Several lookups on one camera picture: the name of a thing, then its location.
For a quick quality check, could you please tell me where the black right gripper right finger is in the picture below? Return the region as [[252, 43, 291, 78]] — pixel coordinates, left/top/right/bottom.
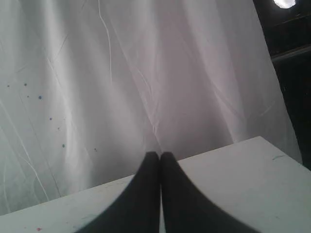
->
[[160, 152, 245, 233]]

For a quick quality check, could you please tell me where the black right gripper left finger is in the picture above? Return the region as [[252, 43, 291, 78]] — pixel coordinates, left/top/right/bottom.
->
[[80, 151, 160, 233]]

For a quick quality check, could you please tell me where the white backdrop curtain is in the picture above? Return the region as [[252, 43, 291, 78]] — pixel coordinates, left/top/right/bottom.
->
[[0, 0, 302, 215]]

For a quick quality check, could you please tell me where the round ceiling lamp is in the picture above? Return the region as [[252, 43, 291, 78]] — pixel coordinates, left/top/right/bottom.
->
[[273, 0, 296, 9]]

